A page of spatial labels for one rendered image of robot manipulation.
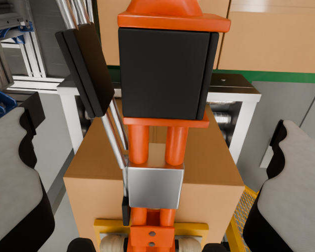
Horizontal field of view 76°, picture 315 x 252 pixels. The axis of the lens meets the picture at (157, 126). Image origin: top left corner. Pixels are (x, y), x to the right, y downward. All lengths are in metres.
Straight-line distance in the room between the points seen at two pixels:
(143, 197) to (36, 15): 1.05
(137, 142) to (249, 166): 1.73
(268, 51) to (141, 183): 0.67
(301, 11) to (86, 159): 0.75
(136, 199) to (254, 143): 1.54
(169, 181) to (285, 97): 1.43
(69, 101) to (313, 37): 0.84
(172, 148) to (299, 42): 0.70
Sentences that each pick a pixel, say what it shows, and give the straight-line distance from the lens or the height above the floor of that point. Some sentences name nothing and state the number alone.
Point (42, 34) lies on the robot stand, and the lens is 1.20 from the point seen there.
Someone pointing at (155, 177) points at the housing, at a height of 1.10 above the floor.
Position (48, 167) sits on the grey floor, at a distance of 2.01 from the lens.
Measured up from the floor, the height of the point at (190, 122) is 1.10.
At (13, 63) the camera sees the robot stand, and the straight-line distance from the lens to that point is 1.32.
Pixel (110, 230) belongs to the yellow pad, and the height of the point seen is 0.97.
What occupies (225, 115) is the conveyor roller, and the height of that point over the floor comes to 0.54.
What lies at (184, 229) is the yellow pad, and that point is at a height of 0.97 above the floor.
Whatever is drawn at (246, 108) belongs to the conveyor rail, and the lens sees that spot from 0.81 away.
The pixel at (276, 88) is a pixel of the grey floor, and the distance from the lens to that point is 1.55.
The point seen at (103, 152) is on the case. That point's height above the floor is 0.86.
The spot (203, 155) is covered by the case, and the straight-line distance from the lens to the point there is 0.54.
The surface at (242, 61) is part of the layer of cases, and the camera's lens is 0.78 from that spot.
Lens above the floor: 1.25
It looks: 57 degrees down
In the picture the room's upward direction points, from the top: 179 degrees counter-clockwise
